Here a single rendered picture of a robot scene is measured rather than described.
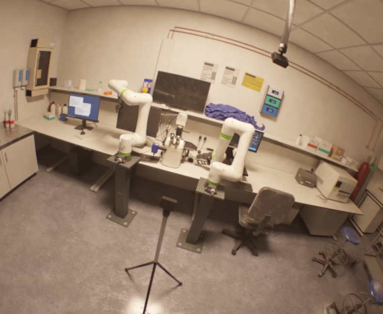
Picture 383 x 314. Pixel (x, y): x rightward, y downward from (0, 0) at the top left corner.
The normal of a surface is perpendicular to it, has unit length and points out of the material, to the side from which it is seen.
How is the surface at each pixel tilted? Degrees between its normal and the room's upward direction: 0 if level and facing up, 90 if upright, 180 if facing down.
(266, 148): 90
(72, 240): 0
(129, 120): 86
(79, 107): 86
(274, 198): 90
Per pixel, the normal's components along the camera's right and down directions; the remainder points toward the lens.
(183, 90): -0.07, 0.32
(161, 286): 0.24, -0.89
